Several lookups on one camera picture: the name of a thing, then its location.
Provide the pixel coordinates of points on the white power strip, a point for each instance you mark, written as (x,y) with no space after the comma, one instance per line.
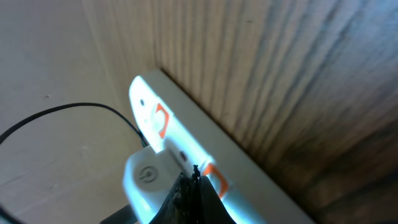
(169,119)

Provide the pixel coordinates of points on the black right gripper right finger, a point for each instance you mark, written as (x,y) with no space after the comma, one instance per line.
(207,208)

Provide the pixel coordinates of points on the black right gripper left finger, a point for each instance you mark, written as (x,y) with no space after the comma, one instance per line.
(177,207)

